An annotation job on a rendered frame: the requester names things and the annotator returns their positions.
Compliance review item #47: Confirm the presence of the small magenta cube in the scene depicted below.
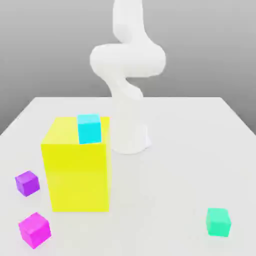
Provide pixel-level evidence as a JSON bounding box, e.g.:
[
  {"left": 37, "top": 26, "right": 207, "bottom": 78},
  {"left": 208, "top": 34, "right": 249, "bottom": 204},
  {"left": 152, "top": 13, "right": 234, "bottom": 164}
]
[{"left": 18, "top": 211, "right": 52, "bottom": 250}]

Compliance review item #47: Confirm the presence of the small purple cube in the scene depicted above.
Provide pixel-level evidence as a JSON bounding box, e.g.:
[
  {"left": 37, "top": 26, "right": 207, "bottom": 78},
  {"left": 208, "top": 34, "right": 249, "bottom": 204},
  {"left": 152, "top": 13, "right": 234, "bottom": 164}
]
[{"left": 14, "top": 170, "right": 41, "bottom": 198}]

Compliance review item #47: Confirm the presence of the small green cube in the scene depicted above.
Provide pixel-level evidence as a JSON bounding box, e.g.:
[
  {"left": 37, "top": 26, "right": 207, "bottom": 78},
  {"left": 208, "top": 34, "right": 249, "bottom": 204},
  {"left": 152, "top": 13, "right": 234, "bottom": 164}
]
[{"left": 205, "top": 207, "right": 232, "bottom": 238}]

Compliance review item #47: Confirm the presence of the small cyan cube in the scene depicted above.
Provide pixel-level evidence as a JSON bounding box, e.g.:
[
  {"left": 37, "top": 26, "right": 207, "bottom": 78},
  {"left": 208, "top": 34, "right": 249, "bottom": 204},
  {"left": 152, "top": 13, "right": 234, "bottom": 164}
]
[{"left": 77, "top": 113, "right": 102, "bottom": 145}]

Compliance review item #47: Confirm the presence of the large yellow box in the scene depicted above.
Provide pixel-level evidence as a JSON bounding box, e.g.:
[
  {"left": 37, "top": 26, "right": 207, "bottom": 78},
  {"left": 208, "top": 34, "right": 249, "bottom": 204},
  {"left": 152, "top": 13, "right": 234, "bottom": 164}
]
[{"left": 40, "top": 116, "right": 112, "bottom": 213}]

